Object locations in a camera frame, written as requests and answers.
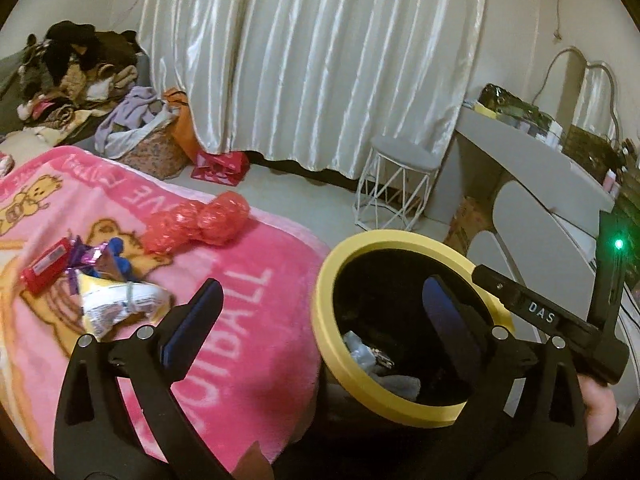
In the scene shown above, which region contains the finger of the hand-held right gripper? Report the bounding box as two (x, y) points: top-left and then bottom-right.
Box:
(471, 264), (526, 313)

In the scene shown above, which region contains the cream satin curtain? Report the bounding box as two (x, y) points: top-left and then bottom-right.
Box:
(137, 0), (488, 181)

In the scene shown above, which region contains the patterned laundry basket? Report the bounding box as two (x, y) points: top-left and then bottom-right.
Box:
(107, 110), (191, 181)

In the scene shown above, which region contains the white vanity desk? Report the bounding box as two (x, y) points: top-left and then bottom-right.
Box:
(440, 105), (616, 241)

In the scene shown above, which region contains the red gift bag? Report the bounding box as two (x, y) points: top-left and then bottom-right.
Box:
(191, 149), (251, 183)

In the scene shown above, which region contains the red snack packet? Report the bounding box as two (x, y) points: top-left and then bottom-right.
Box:
(21, 240), (71, 295)

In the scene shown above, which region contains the orange bag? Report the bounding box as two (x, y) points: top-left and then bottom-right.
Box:
(162, 87), (201, 163)

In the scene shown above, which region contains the red plastic bag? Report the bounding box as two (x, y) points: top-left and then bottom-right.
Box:
(142, 190), (251, 256)

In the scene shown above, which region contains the cardboard box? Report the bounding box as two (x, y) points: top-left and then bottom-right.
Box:
(445, 195), (493, 256)

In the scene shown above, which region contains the white wire stool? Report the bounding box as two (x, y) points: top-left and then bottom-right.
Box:
(354, 135), (443, 233)

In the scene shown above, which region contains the beige bed sheet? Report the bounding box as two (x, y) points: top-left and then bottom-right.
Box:
(0, 130), (56, 161)

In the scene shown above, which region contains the pink bear print blanket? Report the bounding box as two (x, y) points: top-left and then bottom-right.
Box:
(0, 146), (331, 471)

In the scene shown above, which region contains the purple foil wrapper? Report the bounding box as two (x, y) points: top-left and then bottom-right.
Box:
(67, 237), (108, 276)

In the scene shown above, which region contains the black bin with yellow rim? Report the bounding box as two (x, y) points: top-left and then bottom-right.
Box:
(311, 230), (516, 428)

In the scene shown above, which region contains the dark wicker basket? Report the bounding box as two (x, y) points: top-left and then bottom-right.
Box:
(567, 125), (623, 181)

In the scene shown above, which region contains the pile of dark clothes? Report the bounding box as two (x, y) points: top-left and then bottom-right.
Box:
(17, 20), (151, 126)

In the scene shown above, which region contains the blue wrapper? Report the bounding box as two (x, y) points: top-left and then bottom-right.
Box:
(102, 237), (133, 281)

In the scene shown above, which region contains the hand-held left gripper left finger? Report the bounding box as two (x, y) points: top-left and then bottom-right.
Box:
(52, 278), (236, 480)

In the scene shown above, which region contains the person's right hand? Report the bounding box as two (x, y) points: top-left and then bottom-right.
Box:
(580, 377), (621, 448)

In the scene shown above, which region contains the yellow white snack packet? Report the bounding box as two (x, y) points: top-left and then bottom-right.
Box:
(77, 272), (173, 336)

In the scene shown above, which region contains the white bread wrapper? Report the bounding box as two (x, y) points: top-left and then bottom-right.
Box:
(380, 372), (423, 403)

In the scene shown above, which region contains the arched vanity mirror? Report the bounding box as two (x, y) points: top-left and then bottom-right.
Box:
(530, 45), (623, 146)

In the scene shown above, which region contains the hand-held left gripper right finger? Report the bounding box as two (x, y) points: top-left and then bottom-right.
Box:
(422, 275), (592, 480)

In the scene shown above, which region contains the white rounded drawer cabinet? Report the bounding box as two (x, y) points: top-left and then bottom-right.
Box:
(467, 180), (611, 311)

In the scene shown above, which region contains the row of cosmetic bottles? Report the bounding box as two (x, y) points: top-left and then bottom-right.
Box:
(515, 115), (566, 148)

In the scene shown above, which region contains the grey headboard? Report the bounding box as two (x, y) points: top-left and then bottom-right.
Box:
(0, 52), (31, 101)

